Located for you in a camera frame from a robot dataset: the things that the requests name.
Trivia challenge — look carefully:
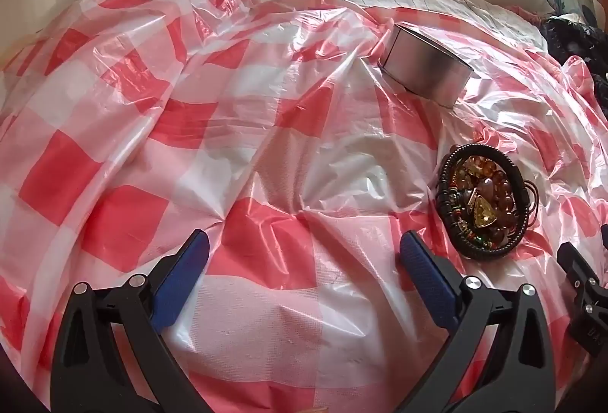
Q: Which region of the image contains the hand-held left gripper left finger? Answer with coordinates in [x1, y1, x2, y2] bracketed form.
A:
[50, 230, 210, 413]

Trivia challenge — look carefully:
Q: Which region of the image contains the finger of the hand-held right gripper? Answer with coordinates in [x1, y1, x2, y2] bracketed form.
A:
[557, 242, 608, 357]

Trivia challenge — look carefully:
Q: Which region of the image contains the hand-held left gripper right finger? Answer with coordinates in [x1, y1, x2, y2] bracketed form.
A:
[399, 230, 556, 413]

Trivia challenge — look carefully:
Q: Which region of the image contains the pile of jewelry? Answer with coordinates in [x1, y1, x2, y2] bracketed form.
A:
[435, 144, 538, 260]

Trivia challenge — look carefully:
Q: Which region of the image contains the round metal tin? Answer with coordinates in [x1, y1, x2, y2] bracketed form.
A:
[378, 22, 475, 109]

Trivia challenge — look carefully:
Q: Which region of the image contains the red white checkered plastic sheet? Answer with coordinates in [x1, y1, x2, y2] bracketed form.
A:
[0, 0, 608, 413]

